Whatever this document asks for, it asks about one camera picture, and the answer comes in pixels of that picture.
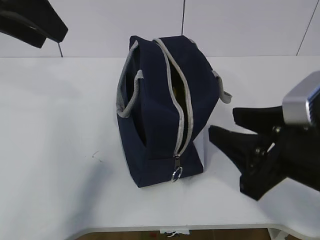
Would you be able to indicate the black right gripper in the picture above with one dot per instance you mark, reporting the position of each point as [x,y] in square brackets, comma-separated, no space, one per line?
[272,155]

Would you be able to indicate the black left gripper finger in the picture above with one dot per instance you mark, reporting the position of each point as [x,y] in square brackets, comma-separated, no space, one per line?
[49,21]
[25,26]

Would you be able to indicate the navy blue lunch bag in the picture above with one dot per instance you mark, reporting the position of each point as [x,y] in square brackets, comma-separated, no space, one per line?
[157,129]

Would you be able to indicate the yellow pear-shaped fruit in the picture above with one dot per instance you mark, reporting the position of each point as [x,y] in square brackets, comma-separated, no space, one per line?
[178,91]

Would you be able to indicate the white paper scrap under table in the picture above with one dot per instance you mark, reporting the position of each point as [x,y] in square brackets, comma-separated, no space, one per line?
[174,233]

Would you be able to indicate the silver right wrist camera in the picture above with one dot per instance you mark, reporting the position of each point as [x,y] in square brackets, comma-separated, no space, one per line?
[299,105]

